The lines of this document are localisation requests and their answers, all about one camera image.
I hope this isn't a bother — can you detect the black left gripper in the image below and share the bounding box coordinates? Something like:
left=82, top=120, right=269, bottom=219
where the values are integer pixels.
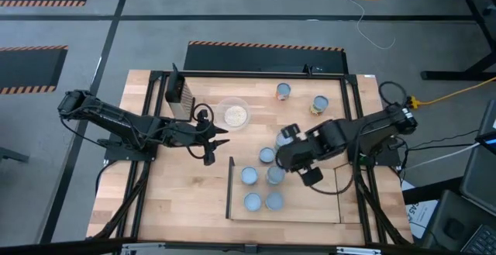
left=181, top=119, right=230, bottom=151

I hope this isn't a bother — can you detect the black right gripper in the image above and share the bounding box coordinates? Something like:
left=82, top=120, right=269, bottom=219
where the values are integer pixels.
left=274, top=123, right=326, bottom=173

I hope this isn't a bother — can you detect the teal can with orange letters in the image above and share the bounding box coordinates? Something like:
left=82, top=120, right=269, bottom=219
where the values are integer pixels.
left=274, top=130, right=295, bottom=152

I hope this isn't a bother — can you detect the plain teal can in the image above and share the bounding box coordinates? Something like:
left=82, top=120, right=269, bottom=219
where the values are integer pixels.
left=258, top=146, right=277, bottom=165

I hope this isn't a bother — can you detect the colourful corn can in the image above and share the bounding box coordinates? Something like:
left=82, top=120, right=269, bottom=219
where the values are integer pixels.
left=239, top=165, right=260, bottom=187

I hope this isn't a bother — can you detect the diced tomato can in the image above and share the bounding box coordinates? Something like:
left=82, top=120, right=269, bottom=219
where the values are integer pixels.
left=264, top=191, right=285, bottom=212

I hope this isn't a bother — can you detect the wooden shelf with black frame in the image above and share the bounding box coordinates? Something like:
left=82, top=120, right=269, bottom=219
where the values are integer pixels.
left=226, top=156, right=365, bottom=225

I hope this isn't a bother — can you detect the carrot print can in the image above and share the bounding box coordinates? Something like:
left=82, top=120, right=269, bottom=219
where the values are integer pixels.
left=243, top=191, right=264, bottom=213

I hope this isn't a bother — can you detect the white translucent bowl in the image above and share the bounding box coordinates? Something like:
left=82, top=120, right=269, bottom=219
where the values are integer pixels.
left=214, top=96, right=252, bottom=133

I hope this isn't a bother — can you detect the pale grain filling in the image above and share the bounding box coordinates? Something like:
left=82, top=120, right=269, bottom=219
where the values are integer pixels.
left=223, top=105, right=248, bottom=128

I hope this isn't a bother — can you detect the red white swirl pattern can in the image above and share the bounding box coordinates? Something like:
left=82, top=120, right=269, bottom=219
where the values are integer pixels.
left=308, top=94, right=331, bottom=117

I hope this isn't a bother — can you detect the white paper sheet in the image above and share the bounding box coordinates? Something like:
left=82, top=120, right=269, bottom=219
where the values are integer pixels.
left=401, top=179, right=439, bottom=240

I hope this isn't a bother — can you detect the black box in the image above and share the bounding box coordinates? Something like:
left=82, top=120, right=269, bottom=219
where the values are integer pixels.
left=422, top=189, right=496, bottom=255

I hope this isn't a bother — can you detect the dark grey equipment case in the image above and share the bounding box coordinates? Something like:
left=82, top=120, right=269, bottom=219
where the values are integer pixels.
left=459, top=99, right=496, bottom=209

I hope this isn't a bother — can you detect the black keyboard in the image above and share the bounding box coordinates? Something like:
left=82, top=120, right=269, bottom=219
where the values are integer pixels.
left=460, top=223, right=496, bottom=255

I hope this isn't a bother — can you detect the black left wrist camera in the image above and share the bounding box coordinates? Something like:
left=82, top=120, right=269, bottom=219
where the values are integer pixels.
left=202, top=148, right=217, bottom=167

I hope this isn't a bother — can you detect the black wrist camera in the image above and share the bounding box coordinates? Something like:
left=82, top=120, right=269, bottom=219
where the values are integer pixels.
left=202, top=148, right=217, bottom=167
left=298, top=165, right=324, bottom=188

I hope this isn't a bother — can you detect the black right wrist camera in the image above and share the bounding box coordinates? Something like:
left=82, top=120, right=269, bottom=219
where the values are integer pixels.
left=298, top=165, right=324, bottom=188

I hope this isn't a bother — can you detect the metal box grater black handle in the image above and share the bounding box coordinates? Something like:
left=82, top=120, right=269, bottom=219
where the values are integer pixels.
left=164, top=62, right=195, bottom=123

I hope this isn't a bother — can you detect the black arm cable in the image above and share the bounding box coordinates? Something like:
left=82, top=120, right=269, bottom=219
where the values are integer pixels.
left=309, top=163, right=357, bottom=196

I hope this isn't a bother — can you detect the black cable loop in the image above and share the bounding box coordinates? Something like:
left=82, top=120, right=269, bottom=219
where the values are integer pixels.
left=377, top=80, right=408, bottom=109

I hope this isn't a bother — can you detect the silver metal bracket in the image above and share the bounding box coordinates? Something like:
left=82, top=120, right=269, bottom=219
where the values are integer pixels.
left=121, top=242, right=167, bottom=255
left=336, top=246, right=383, bottom=255

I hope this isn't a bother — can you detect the yellow extension cord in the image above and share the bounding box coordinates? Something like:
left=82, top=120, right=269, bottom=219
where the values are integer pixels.
left=408, top=75, right=496, bottom=109

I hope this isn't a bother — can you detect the thin white floor cable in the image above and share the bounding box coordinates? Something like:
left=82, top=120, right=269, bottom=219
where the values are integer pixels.
left=328, top=0, right=397, bottom=50

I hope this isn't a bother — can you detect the black desk frame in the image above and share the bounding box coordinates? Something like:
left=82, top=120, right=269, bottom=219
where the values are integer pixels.
left=420, top=0, right=496, bottom=82

